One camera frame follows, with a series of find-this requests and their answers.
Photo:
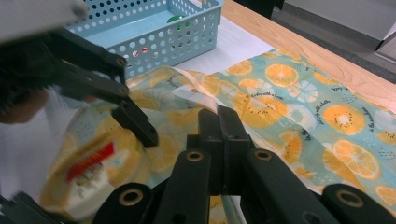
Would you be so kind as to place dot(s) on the white table mat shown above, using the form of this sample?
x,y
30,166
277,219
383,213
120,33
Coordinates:
x,y
236,43

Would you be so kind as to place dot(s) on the grey cabinet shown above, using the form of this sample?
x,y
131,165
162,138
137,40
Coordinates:
x,y
330,21

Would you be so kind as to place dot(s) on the small green-capped bottle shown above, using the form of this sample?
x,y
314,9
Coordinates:
x,y
176,19

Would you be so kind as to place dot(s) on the orange round snack packet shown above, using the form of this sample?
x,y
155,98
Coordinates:
x,y
93,174

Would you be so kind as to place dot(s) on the blue perforated plastic basket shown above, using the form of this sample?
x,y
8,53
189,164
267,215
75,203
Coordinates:
x,y
162,49

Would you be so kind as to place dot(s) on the orange-slice print cloth bag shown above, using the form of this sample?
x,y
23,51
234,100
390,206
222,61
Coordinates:
x,y
311,102

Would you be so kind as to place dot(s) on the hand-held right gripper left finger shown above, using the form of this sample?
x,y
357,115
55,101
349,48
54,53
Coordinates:
x,y
214,140

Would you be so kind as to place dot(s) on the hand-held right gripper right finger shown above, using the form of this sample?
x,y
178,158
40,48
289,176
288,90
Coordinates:
x,y
235,140

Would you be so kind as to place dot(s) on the white and red tube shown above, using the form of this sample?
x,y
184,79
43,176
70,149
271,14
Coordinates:
x,y
144,49

